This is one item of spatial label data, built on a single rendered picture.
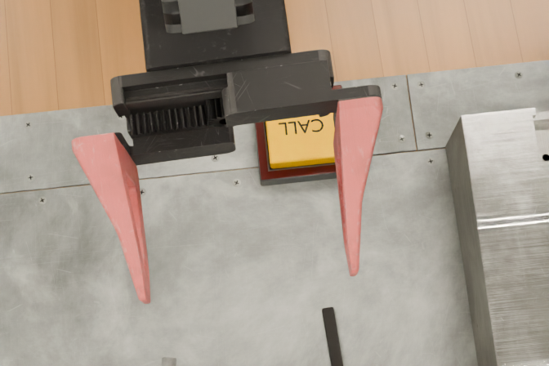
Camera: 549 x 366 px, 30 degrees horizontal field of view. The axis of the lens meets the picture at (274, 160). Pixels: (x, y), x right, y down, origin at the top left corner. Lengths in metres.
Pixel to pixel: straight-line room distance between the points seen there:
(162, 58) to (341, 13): 0.50
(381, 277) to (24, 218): 0.31
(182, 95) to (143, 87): 0.02
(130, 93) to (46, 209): 0.45
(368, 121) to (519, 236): 0.37
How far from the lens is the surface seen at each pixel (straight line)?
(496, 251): 0.81
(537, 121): 0.86
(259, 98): 0.46
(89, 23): 0.97
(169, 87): 0.47
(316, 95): 0.46
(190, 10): 0.41
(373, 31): 0.95
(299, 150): 0.87
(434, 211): 0.90
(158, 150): 0.51
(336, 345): 0.87
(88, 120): 0.93
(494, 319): 0.81
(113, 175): 0.46
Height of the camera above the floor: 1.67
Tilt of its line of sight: 75 degrees down
